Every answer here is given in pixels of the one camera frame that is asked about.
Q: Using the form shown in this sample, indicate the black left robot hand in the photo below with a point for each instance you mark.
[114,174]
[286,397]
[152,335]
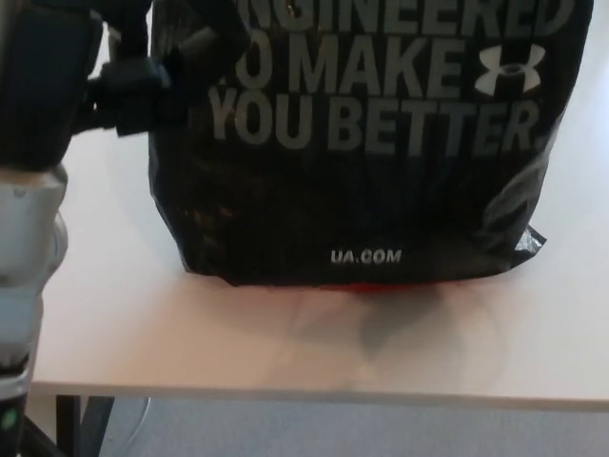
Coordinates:
[43,81]

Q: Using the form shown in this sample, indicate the black printed plastic shopping bag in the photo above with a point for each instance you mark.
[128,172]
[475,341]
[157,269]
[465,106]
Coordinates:
[361,190]

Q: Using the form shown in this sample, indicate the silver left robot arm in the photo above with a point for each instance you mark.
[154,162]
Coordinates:
[28,228]

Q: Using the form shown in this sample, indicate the black desk leg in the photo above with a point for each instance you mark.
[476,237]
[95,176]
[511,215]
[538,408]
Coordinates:
[78,426]

